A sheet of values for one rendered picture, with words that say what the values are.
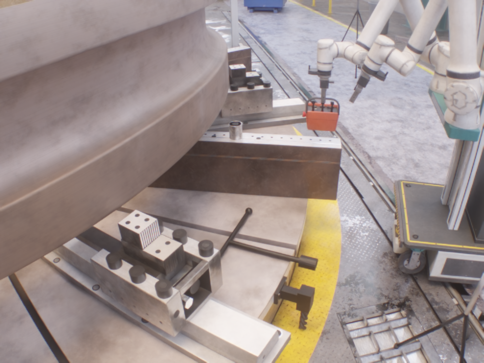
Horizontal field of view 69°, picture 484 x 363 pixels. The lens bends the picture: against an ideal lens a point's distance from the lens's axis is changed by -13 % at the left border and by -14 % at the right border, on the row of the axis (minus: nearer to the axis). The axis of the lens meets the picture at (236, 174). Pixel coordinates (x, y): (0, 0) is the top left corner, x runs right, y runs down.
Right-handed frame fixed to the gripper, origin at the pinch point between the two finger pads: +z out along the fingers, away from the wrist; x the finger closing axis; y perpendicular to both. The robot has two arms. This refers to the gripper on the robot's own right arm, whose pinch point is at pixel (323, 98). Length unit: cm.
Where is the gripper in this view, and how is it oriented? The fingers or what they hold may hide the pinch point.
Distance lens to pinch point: 228.1
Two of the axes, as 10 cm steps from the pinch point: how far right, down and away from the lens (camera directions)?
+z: 0.4, 8.5, 5.3
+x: 1.8, -5.2, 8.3
